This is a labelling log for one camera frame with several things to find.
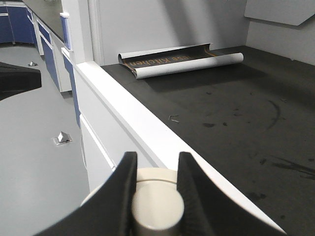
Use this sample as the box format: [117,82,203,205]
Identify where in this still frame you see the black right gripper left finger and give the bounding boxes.
[37,151,137,236]

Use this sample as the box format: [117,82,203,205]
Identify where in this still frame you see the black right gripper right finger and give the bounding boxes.
[177,152,285,236]

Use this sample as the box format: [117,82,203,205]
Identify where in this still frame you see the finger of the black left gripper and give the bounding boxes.
[0,62,42,100]

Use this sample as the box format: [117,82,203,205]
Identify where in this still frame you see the glass jar with cream lid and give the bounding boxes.
[131,168,184,236]

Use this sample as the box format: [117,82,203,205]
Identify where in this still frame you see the floor socket box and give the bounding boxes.
[28,61,38,67]
[53,131,72,146]

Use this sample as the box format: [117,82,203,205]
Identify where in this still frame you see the blue lab cabinets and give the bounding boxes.
[0,0,80,124]

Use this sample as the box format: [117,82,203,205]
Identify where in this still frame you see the white fume hood base cabinet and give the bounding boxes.
[62,0,281,231]

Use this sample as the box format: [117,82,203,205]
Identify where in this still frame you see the rolled white poster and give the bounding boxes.
[118,43,244,79]

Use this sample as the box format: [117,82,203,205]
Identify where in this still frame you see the white fume hood back baffle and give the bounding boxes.
[244,0,315,26]

